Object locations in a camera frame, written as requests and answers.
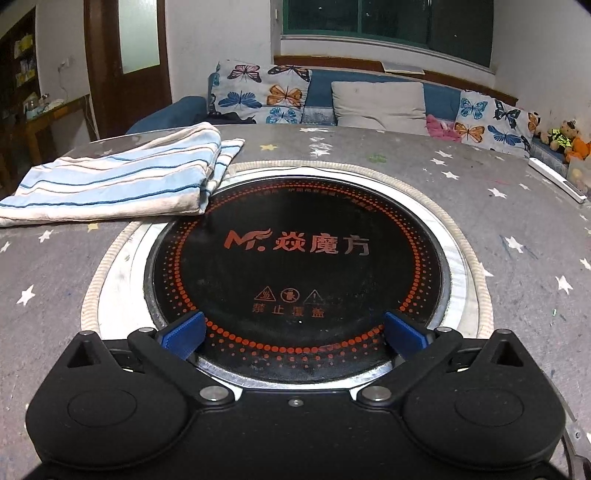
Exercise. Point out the blue striped garment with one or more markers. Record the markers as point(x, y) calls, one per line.
point(121, 177)

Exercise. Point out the pink cloth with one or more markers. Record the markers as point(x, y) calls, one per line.
point(439, 127)

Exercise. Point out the teddy bear in yellow vest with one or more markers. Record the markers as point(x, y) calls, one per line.
point(564, 136)

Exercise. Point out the brown wooden door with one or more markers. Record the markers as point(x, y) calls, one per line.
point(129, 64)

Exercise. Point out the white remote control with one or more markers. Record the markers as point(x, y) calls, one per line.
point(558, 181)

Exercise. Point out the butterfly print pillow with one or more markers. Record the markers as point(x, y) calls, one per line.
point(258, 93)
point(494, 124)

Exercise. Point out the orange plush toy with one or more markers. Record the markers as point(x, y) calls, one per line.
point(580, 148)

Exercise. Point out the blue sofa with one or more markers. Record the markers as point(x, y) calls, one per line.
point(323, 98)

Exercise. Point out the grey plain pillow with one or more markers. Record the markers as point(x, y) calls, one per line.
point(379, 107)

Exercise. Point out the grey star-print tablecloth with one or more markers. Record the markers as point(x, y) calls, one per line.
point(508, 221)

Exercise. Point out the round black induction cooktop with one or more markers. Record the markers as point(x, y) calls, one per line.
point(298, 272)

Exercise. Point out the wooden wall shelf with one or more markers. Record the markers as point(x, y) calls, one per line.
point(18, 69)

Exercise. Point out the black and white plush toy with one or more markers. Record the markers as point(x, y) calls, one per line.
point(536, 123)

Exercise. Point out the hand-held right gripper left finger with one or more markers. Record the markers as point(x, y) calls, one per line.
point(184, 330)

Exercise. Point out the green framed window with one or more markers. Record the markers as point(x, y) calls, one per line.
point(388, 23)

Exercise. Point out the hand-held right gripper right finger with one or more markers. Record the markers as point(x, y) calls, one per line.
point(406, 330)

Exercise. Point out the wooden side desk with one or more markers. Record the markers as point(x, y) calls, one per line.
point(46, 121)

